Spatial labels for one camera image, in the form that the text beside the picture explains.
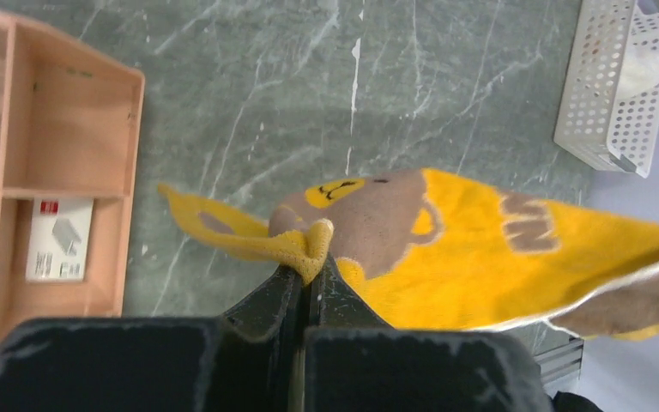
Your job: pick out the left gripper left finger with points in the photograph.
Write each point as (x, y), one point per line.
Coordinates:
(255, 358)

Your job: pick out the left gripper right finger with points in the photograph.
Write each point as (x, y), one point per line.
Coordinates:
(331, 303)

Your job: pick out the brown yellow cloth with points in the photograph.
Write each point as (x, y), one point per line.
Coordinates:
(425, 249)

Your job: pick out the white product box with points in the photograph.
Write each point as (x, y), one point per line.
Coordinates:
(58, 239)

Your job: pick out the orange compartment tray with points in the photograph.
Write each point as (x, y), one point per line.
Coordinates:
(70, 120)

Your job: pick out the white plastic basket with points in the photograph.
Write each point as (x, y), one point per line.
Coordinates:
(609, 112)

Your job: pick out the aluminium frame rails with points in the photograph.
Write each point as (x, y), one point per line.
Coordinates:
(560, 367)

